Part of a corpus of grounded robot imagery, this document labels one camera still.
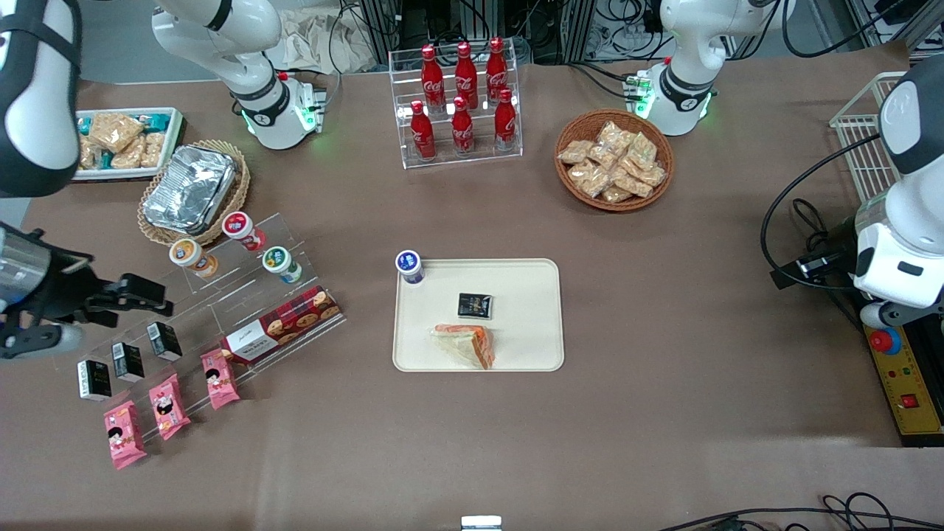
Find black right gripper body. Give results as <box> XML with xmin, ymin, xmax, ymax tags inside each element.
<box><xmin>29</xmin><ymin>251</ymin><xmax>111</xmax><ymax>327</ymax></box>

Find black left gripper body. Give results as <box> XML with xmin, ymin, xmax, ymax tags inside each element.
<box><xmin>771</xmin><ymin>218</ymin><xmax>860</xmax><ymax>290</ymax></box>

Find triangle sandwich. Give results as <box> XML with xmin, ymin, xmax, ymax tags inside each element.
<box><xmin>431</xmin><ymin>324</ymin><xmax>495</xmax><ymax>369</ymax></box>

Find beige plastic tray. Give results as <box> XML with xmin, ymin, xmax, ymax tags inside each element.
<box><xmin>392</xmin><ymin>258</ymin><xmax>565</xmax><ymax>372</ymax></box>

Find small black drink carton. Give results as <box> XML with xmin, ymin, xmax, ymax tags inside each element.
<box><xmin>77</xmin><ymin>359</ymin><xmax>113</xmax><ymax>401</ymax></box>
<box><xmin>111</xmin><ymin>342</ymin><xmax>145</xmax><ymax>383</ymax></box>
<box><xmin>147</xmin><ymin>322</ymin><xmax>183</xmax><ymax>362</ymax></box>

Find orange lid cup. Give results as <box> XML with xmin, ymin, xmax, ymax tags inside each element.
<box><xmin>169</xmin><ymin>238</ymin><xmax>219</xmax><ymax>279</ymax></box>

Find clear acrylic stepped stand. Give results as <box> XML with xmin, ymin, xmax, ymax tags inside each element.
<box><xmin>48</xmin><ymin>212</ymin><xmax>347</xmax><ymax>443</ymax></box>

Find aluminium foil container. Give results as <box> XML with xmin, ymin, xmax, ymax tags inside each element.
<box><xmin>142</xmin><ymin>145</ymin><xmax>237</xmax><ymax>235</ymax></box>

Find pink snack packet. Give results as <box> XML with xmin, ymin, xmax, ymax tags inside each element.
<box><xmin>201</xmin><ymin>349</ymin><xmax>241</xmax><ymax>410</ymax></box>
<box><xmin>148</xmin><ymin>374</ymin><xmax>192</xmax><ymax>441</ymax></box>
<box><xmin>103</xmin><ymin>400</ymin><xmax>148</xmax><ymax>471</ymax></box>

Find red lid cup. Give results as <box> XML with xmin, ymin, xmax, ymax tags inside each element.
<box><xmin>222</xmin><ymin>212</ymin><xmax>267</xmax><ymax>252</ymax></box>

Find green lid cup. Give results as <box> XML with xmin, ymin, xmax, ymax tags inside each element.
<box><xmin>263</xmin><ymin>246</ymin><xmax>303</xmax><ymax>284</ymax></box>

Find red plaid cookie box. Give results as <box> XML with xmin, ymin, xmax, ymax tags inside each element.
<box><xmin>221</xmin><ymin>285</ymin><xmax>342</xmax><ymax>365</ymax></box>

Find oval wicker basket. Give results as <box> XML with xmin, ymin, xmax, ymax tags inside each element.
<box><xmin>137</xmin><ymin>140</ymin><xmax>251</xmax><ymax>246</ymax></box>

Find yellow emergency stop box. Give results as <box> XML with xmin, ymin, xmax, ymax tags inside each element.
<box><xmin>864</xmin><ymin>328</ymin><xmax>944</xmax><ymax>437</ymax></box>

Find white plastic bin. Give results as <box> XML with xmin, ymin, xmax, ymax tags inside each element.
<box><xmin>72</xmin><ymin>108</ymin><xmax>184</xmax><ymax>181</ymax></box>

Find blue lid cup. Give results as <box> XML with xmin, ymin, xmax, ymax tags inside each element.
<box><xmin>395</xmin><ymin>250</ymin><xmax>426</xmax><ymax>285</ymax></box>

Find round wicker basket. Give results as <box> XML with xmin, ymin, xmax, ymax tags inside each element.
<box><xmin>555</xmin><ymin>109</ymin><xmax>675</xmax><ymax>212</ymax></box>

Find crumpled beige cloth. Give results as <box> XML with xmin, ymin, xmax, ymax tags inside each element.
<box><xmin>280</xmin><ymin>7</ymin><xmax>377</xmax><ymax>74</ymax></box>

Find red cola bottle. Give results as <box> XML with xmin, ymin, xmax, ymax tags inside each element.
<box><xmin>455</xmin><ymin>42</ymin><xmax>479</xmax><ymax>110</ymax></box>
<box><xmin>451</xmin><ymin>96</ymin><xmax>474</xmax><ymax>156</ymax></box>
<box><xmin>410</xmin><ymin>100</ymin><xmax>436</xmax><ymax>161</ymax></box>
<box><xmin>486</xmin><ymin>38</ymin><xmax>510</xmax><ymax>104</ymax></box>
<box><xmin>494</xmin><ymin>88</ymin><xmax>517</xmax><ymax>150</ymax></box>
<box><xmin>421</xmin><ymin>45</ymin><xmax>446</xmax><ymax>113</ymax></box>

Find small black snack box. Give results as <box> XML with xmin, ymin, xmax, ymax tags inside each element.
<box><xmin>457</xmin><ymin>293</ymin><xmax>493</xmax><ymax>321</ymax></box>

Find clear acrylic bottle rack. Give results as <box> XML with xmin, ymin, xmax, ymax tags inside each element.
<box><xmin>389</xmin><ymin>46</ymin><xmax>523</xmax><ymax>170</ymax></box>

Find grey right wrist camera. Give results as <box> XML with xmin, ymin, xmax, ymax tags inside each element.
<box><xmin>0</xmin><ymin>324</ymin><xmax>82</xmax><ymax>360</ymax></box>

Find black cable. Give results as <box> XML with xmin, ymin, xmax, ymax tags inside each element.
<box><xmin>761</xmin><ymin>133</ymin><xmax>882</xmax><ymax>290</ymax></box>

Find white wire basket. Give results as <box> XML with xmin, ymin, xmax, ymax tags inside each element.
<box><xmin>830</xmin><ymin>72</ymin><xmax>908</xmax><ymax>204</ymax></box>

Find black floor cables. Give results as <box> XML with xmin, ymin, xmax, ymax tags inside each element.
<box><xmin>660</xmin><ymin>493</ymin><xmax>944</xmax><ymax>531</ymax></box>

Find aluminium frame rack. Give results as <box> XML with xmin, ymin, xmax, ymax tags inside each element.
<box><xmin>358</xmin><ymin>0</ymin><xmax>664</xmax><ymax>66</ymax></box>

